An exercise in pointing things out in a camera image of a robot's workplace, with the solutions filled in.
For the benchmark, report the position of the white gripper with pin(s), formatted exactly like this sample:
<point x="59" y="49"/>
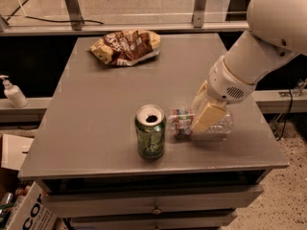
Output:
<point x="224" y="86"/>

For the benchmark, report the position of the clear plastic water bottle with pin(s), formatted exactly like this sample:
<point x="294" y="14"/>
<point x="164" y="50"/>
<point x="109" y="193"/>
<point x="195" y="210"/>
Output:
<point x="185" y="124"/>

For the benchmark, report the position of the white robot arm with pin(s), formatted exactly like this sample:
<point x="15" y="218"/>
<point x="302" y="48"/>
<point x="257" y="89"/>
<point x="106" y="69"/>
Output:
<point x="277" y="33"/>

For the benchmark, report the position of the green soda can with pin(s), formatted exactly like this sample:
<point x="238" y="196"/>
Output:
<point x="150" y="124"/>

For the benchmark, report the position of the white pump dispenser bottle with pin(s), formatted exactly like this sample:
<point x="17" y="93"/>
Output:
<point x="13" y="93"/>

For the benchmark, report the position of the brown chip bag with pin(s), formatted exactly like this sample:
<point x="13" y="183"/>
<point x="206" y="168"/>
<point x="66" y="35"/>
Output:
<point x="126" y="48"/>

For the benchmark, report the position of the top drawer knob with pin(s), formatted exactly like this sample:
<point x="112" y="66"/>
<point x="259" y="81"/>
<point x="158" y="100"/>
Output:
<point x="156" y="210"/>

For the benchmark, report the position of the grey drawer cabinet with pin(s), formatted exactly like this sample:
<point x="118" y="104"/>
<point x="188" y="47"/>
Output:
<point x="107" y="159"/>

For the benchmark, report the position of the white cardboard box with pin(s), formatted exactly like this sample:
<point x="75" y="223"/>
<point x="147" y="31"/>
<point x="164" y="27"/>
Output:
<point x="28" y="211"/>

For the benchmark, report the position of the metal railing frame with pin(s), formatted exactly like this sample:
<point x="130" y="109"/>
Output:
<point x="95" y="17"/>

